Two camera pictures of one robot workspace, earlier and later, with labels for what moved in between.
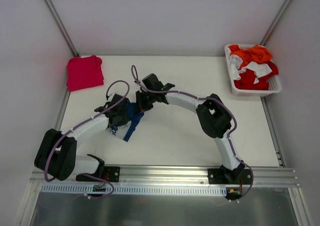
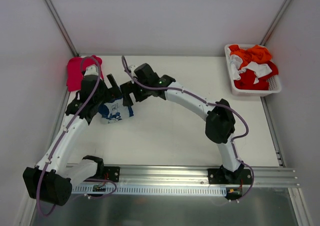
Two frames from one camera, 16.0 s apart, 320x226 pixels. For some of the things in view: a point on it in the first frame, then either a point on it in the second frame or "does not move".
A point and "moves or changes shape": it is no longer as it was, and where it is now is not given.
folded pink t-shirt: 83,73 does not move
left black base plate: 111,174 does not move
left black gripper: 122,116 → 110,92
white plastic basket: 274,85 does not move
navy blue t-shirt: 124,130 moves or changes shape
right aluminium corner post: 286,3 does not move
